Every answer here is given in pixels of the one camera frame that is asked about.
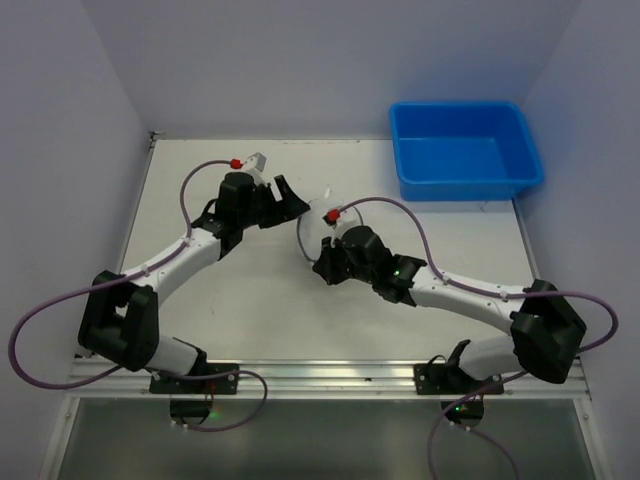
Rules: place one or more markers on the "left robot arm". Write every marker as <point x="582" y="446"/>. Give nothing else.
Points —
<point x="121" y="317"/>

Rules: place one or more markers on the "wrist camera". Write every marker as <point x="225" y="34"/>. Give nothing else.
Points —
<point x="254" y="166"/>
<point x="342" y="220"/>

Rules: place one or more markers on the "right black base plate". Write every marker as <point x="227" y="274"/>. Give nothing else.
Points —
<point x="443" y="376"/>

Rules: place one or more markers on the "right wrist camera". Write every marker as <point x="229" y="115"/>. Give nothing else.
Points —
<point x="342" y="220"/>

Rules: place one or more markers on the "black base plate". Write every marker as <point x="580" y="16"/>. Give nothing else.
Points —
<point x="443" y="376"/>
<point x="210" y="379"/>

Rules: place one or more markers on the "white mesh laundry bag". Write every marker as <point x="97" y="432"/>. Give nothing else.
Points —
<point x="311" y="228"/>

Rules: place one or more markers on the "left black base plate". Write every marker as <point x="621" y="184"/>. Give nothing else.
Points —
<point x="210" y="379"/>

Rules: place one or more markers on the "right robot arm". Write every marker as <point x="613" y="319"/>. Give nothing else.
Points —
<point x="540" y="332"/>

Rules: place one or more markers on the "blue plastic bin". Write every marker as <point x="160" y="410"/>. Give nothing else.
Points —
<point x="463" y="151"/>

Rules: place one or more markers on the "aluminium mounting rail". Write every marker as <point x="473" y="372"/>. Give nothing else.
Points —
<point x="342" y="380"/>

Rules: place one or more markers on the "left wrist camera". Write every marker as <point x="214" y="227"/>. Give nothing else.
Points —
<point x="254" y="166"/>

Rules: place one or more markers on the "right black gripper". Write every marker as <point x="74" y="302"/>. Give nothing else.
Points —
<point x="331" y="262"/>

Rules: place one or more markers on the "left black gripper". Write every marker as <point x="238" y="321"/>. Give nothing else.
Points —
<point x="273" y="206"/>

